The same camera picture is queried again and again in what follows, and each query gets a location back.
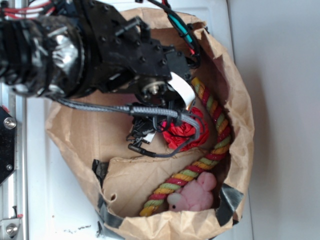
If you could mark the crumpled red paper ball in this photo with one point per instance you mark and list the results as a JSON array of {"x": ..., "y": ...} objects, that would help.
[{"x": 175, "y": 136}]

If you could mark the brown paper bag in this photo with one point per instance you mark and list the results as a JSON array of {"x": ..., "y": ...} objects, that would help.
[{"x": 118, "y": 181}]

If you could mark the white label tag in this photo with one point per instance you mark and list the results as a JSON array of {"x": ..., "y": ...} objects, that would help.
[{"x": 184, "y": 90}]

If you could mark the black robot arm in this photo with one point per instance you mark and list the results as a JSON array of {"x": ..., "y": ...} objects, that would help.
[{"x": 85, "y": 55}]

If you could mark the black metal bracket plate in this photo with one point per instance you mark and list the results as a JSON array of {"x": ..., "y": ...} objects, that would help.
[{"x": 7, "y": 144}]

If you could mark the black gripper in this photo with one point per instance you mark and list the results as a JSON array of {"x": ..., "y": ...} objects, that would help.
[{"x": 158, "y": 94}]

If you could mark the multicolour twisted rope toy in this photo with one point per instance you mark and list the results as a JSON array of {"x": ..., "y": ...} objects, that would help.
[{"x": 206, "y": 163}]

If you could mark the black cable bundle teal sleeve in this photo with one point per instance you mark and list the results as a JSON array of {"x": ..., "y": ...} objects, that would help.
[{"x": 184, "y": 30}]

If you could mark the pink plush toy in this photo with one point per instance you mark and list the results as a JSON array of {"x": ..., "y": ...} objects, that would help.
[{"x": 195, "y": 196}]

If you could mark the aluminium frame rail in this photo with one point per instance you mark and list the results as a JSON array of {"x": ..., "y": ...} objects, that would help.
[{"x": 13, "y": 210}]

